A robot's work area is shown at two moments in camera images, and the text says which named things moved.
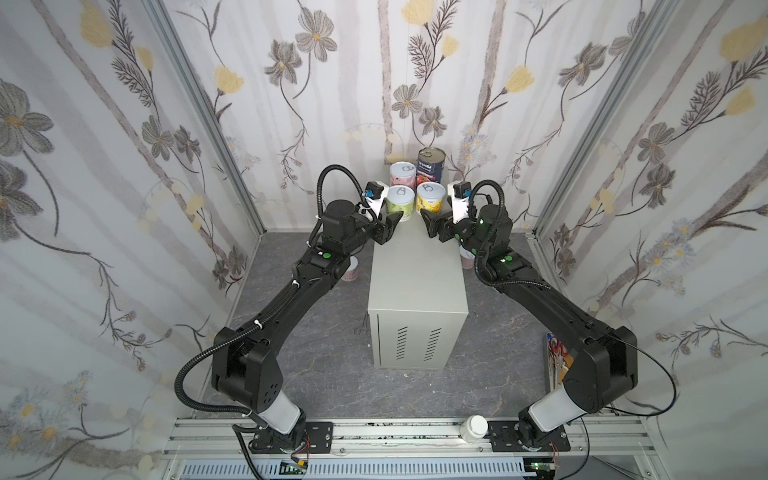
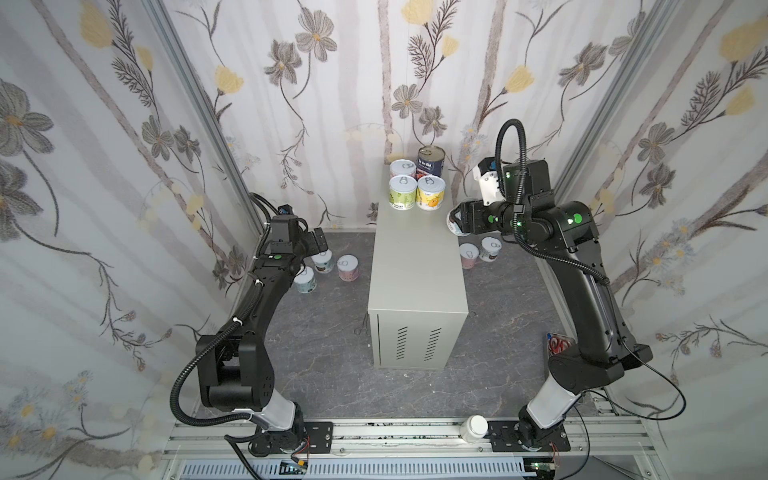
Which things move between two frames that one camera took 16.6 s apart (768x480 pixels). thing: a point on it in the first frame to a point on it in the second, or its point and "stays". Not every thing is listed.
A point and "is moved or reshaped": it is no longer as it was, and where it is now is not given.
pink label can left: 352,273 stays
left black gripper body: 378,233 to 309,246
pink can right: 467,258 stays
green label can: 401,198 is moved or reshaped
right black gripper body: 444,226 to 464,217
